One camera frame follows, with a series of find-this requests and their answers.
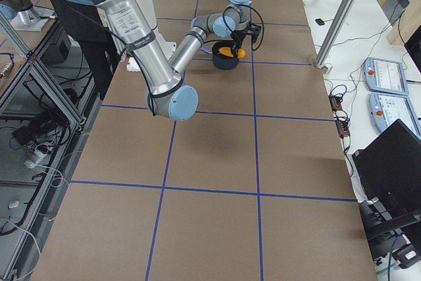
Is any black laptop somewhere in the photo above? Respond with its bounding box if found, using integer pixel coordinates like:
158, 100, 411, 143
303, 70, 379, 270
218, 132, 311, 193
352, 119, 420, 211

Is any orange black power strip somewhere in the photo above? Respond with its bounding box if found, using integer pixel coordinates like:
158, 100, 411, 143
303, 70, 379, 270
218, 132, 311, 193
328, 94, 351, 139

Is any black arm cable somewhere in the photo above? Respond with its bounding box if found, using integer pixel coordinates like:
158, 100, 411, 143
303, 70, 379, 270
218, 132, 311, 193
222, 5, 264, 52

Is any yellow toy corn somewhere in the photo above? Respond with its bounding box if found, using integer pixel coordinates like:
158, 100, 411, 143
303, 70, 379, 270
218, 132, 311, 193
218, 47, 246, 59

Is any small black device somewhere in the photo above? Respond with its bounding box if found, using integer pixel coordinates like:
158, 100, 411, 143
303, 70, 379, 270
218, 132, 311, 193
315, 18, 325, 26

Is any upper teach pendant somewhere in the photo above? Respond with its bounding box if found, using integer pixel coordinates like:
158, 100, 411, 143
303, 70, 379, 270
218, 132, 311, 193
362, 57, 409, 96

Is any aluminium side frame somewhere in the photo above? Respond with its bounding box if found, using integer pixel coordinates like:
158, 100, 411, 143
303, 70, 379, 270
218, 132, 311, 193
1, 18, 99, 280

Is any lower teach pendant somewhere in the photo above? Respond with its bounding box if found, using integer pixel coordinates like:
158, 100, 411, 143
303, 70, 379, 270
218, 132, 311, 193
369, 92, 420, 137

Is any teach pendant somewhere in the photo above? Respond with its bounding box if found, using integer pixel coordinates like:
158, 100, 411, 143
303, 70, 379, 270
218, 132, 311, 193
369, 92, 420, 137
362, 57, 409, 96

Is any dark blue saucepan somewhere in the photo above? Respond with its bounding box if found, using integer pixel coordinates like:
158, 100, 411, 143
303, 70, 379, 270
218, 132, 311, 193
200, 41, 246, 70

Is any black monitor stand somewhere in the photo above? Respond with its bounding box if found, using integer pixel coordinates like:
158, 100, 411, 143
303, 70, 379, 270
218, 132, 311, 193
359, 199, 420, 268

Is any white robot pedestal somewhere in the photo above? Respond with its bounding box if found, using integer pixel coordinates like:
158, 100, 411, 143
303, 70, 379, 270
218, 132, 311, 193
136, 0, 177, 60

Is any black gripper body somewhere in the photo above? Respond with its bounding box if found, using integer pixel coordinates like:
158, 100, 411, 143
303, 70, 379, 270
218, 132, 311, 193
231, 29, 247, 43

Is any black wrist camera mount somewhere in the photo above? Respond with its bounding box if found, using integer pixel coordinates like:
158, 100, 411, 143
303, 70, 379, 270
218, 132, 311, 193
244, 22, 262, 44

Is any person in black clothes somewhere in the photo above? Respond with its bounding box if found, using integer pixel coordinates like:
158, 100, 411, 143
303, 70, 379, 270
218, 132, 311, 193
50, 0, 120, 100

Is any aluminium frame post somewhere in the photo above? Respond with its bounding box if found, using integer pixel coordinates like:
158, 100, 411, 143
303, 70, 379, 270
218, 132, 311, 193
314, 0, 355, 74

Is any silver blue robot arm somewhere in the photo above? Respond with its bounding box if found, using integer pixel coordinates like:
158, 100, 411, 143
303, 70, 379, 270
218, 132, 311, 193
65, 0, 251, 121

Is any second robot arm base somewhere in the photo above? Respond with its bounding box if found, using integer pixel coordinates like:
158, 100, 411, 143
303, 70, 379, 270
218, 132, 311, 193
1, 0, 56, 32

